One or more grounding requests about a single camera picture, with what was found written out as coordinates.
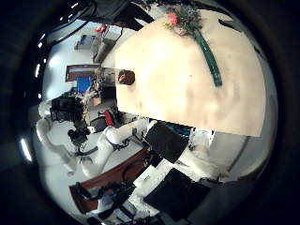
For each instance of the red object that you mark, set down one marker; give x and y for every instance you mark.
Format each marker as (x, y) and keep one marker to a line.
(108, 117)

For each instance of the blue screen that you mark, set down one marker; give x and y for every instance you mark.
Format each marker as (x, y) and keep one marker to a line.
(83, 84)

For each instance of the dark brown vase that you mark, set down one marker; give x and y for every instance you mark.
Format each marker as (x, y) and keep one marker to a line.
(127, 77)

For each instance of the grey box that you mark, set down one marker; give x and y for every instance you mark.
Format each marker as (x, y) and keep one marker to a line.
(110, 34)

